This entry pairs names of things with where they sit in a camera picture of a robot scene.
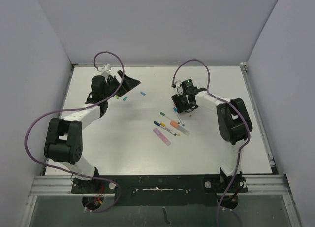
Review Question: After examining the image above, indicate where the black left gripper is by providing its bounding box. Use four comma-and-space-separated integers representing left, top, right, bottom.
103, 71, 140, 100

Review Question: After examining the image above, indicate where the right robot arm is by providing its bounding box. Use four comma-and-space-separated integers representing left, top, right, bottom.
171, 79, 252, 192

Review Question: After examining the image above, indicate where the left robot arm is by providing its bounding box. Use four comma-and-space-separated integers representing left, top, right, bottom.
44, 70, 141, 193

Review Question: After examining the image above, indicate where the sky blue marker pen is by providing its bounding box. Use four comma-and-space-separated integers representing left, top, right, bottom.
173, 107, 185, 126

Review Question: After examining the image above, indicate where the orange cap highlighter pen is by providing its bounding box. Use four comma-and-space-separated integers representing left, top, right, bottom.
170, 120, 190, 136

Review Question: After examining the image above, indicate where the green marker pen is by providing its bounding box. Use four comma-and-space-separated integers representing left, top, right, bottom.
160, 112, 179, 124

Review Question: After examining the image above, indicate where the yellow marker pen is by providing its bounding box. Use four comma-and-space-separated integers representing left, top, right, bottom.
160, 122, 180, 136

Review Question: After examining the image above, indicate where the navy blue marker pen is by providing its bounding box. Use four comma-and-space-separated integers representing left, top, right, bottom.
154, 121, 177, 136

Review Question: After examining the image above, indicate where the pink highlighter pen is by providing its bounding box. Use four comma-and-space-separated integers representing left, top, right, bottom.
153, 128, 171, 146

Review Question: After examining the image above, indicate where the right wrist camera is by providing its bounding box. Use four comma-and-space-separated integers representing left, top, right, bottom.
171, 80, 183, 95

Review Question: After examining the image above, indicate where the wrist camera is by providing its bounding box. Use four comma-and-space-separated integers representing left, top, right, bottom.
97, 64, 112, 78
171, 80, 183, 95

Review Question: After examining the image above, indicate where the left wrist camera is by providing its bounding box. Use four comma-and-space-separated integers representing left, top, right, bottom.
97, 64, 112, 78

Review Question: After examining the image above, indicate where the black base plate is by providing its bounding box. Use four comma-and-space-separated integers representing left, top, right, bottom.
71, 174, 248, 209

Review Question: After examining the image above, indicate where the aluminium frame rail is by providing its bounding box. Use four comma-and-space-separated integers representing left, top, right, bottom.
29, 174, 290, 197

